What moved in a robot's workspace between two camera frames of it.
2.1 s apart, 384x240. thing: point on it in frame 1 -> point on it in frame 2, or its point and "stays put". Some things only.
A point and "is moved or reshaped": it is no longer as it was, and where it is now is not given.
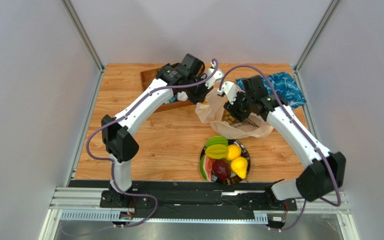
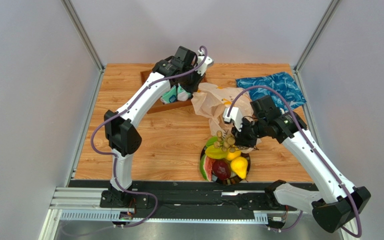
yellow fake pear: x=239 y=165 stays put
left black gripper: x=201 y=98 -> x=193 y=89
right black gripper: x=234 y=108 -> x=242 y=136
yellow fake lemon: x=234 y=151 stays put
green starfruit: x=216 y=151 stays put
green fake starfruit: x=217 y=140 stays put
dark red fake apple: x=221 y=169 stays put
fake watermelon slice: x=206 y=164 stays put
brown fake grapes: x=229 y=119 is moved or reshaped
